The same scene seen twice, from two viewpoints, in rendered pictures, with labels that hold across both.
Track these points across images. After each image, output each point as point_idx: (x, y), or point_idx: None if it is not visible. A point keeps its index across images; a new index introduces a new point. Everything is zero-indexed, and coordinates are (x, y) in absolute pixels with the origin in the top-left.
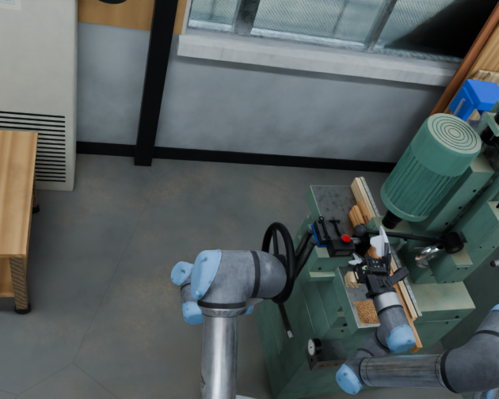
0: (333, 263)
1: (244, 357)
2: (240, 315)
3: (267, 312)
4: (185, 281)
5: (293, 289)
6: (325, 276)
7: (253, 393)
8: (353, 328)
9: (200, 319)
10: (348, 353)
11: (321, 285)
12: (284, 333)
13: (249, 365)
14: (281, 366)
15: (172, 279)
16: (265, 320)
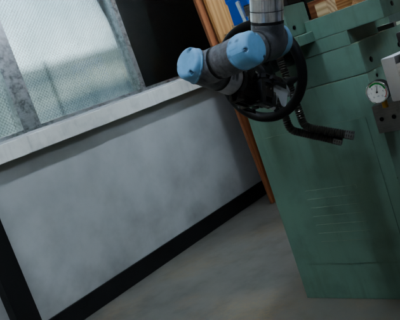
0: (297, 16)
1: (355, 315)
2: (287, 45)
3: (314, 251)
4: (204, 53)
5: (303, 153)
6: (306, 33)
7: None
8: (377, 7)
9: (260, 44)
10: None
11: (315, 71)
12: (350, 207)
13: (369, 312)
14: (389, 242)
15: (189, 72)
16: (322, 262)
